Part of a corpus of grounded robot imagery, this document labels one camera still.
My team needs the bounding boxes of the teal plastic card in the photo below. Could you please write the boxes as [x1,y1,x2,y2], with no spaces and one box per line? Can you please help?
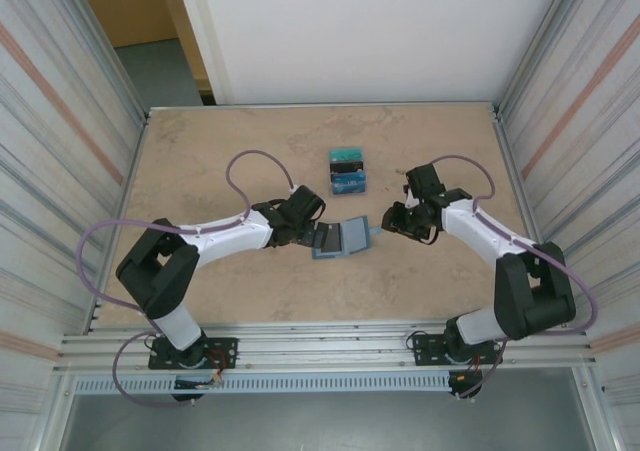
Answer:
[329,146,365,165]

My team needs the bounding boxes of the aluminium extrusion rail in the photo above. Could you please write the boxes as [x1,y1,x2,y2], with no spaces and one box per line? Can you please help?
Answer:
[54,322,599,373]

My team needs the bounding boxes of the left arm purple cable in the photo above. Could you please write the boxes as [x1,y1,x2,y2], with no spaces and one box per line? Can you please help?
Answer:
[78,149,297,411]

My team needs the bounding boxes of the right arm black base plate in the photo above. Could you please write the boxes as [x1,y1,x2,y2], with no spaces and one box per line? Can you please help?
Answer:
[412,330,503,367]

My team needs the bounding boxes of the aluminium table border frame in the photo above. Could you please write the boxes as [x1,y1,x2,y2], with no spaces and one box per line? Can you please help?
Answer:
[84,101,571,333]

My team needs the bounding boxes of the black plastic card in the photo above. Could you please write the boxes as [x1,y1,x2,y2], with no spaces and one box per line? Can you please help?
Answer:
[318,222,345,255]
[328,159,366,176]

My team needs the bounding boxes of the teal leather card holder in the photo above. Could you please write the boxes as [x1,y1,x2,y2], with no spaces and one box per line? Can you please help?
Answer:
[310,214,384,262]

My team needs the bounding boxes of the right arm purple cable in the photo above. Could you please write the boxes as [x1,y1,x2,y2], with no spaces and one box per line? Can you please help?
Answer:
[427,153,600,401]

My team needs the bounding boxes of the slotted grey cable duct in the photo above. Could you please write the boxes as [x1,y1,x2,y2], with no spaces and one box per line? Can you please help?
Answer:
[74,374,454,395]

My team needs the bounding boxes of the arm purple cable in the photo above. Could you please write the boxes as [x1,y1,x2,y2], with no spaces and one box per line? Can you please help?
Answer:
[427,153,600,401]
[78,149,297,411]

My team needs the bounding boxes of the wooden door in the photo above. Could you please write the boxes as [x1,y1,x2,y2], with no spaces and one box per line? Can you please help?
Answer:
[71,0,214,106]

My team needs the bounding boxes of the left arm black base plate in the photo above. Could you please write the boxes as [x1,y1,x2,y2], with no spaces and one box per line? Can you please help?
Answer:
[148,337,239,371]

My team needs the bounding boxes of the stack of teal blue cards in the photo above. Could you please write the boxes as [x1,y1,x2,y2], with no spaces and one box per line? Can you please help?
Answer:
[327,145,372,198]

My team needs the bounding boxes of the blue plastic card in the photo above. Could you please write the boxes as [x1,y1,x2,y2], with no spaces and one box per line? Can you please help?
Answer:
[329,171,369,196]

